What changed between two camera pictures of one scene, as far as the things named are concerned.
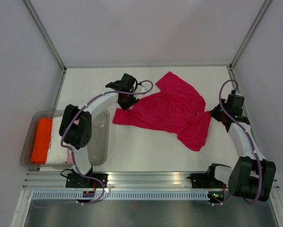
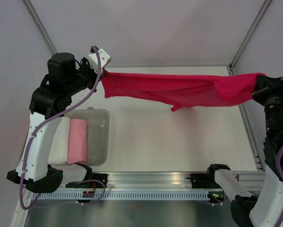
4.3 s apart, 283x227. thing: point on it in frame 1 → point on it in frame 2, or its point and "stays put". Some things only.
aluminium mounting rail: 42,180 stays put
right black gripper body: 218,112 → 274,96
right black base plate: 206,180 stays put
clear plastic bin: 98,152 stays put
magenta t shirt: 176,107 → 180,91
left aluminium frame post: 49,41 stays put
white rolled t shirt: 57,154 stays put
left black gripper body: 129,100 → 86,77
